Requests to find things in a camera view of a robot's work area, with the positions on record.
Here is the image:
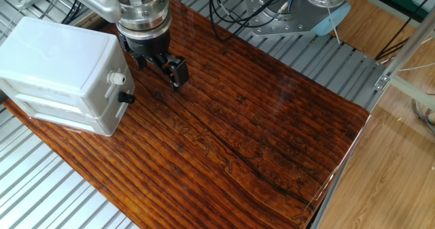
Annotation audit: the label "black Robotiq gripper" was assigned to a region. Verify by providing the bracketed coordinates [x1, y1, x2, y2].
[117, 27, 190, 93]

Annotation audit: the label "white drawer knob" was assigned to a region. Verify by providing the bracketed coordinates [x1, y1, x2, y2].
[106, 71, 127, 86]

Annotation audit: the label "black drawer knob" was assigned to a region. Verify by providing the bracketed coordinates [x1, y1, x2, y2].
[117, 91, 136, 105]

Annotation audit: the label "white drawer with black knob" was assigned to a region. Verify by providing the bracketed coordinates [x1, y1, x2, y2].
[97, 94, 136, 137]

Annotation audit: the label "white plastic drawer cabinet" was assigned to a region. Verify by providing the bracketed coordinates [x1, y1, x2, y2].
[0, 16, 136, 137]

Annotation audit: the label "wood grain table board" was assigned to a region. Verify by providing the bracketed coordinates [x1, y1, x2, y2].
[2, 0, 370, 229]

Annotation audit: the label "white zip tie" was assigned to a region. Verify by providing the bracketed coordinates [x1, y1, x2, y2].
[325, 4, 342, 45]

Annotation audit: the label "black cable bundle at base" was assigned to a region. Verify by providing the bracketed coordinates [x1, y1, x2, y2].
[208, 0, 300, 42]

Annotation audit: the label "black cables beside cabinet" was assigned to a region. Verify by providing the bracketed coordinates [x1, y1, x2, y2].
[60, 0, 83, 25]

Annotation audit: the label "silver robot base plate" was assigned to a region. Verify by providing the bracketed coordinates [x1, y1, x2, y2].
[243, 0, 341, 38]

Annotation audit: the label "grey cable with silver connector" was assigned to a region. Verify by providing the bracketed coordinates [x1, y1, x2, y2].
[271, 0, 295, 21]

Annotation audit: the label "silver corner bracket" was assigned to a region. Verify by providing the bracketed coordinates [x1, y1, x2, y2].
[373, 74, 392, 92]

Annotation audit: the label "black cables along floor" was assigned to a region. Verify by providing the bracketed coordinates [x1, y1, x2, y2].
[375, 0, 435, 62]

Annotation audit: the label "aluminium frame post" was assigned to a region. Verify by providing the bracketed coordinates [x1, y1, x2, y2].
[385, 7, 435, 81]

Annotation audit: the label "aluminium frame crossbar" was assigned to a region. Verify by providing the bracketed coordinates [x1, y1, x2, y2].
[389, 74, 435, 111]

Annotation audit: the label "coiled cable bundle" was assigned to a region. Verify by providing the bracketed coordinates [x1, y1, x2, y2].
[411, 92, 435, 137]

